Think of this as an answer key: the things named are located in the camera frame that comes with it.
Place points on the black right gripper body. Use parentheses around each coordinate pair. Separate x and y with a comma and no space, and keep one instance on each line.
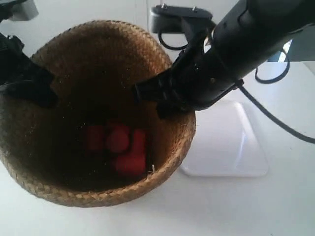
(199,79)

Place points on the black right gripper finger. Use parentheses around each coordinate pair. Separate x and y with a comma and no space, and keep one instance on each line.
(166,110)
(160,88)

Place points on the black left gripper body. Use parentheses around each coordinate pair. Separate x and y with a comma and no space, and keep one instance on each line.
(21,78)

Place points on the woven straw basket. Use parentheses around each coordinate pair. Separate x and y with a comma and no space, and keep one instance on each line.
(94,66)

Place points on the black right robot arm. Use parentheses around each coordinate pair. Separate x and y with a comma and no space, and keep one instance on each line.
(218,55)

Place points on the white plastic tray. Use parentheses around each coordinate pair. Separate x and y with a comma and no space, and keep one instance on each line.
(225,144)

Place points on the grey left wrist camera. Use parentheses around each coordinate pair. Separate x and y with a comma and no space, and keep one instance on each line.
(18,10)

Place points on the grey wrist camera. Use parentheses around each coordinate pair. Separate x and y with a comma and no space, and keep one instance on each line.
(18,10)
(168,18)

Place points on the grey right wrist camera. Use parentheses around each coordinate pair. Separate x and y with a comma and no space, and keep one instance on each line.
(168,18)

